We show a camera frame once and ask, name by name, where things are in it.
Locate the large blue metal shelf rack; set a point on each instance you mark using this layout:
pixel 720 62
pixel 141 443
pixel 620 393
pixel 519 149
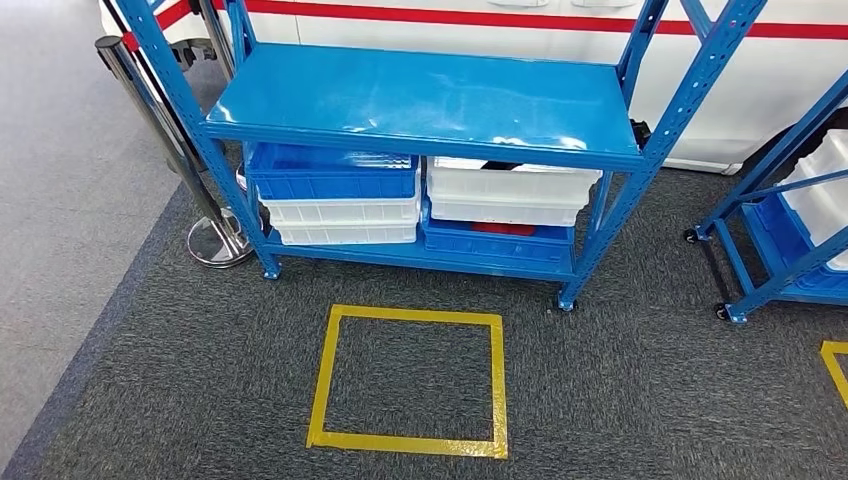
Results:
pixel 397 99

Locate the blue wheeled metal rack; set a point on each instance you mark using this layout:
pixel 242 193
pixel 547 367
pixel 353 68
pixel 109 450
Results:
pixel 782 278

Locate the white car red stripe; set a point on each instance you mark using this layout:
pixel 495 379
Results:
pixel 729 79

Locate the chrome round stand base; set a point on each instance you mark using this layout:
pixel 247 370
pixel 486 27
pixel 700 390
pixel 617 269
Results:
pixel 199 185

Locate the red item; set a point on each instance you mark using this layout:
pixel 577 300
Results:
pixel 503 229

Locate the translucent white plastic crate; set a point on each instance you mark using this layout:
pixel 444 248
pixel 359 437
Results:
pixel 825 192

